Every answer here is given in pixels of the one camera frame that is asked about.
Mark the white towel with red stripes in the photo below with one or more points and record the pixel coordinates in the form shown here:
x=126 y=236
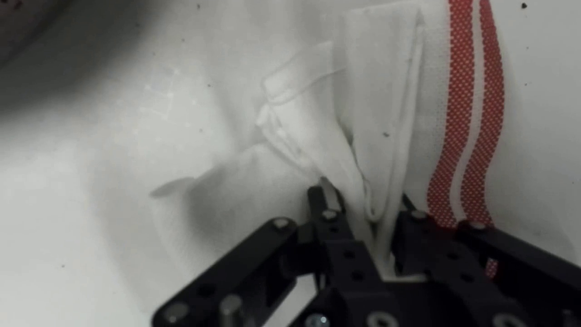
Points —
x=374 y=91

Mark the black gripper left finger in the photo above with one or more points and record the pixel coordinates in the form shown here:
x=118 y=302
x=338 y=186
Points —
x=345 y=260

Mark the large white tray board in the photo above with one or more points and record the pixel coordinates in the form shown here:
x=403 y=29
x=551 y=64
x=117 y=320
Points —
x=91 y=182

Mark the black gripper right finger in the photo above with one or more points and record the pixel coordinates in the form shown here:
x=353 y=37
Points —
x=447 y=255

